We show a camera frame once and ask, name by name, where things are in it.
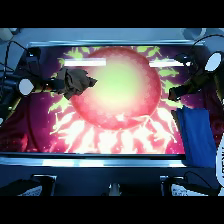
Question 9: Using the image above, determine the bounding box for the brown shirt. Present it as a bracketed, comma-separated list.
[54, 66, 99, 101]

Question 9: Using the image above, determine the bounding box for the blue garment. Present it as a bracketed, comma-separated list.
[175, 106, 218, 169]

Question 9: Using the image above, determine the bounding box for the silver frame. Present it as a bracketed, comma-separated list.
[0, 39, 224, 197]

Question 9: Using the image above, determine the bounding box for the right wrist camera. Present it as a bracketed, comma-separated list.
[173, 52, 194, 68]

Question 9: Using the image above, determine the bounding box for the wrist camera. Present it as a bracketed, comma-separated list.
[26, 47, 43, 65]
[173, 52, 194, 68]

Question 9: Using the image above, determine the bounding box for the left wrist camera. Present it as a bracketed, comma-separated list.
[26, 47, 43, 65]

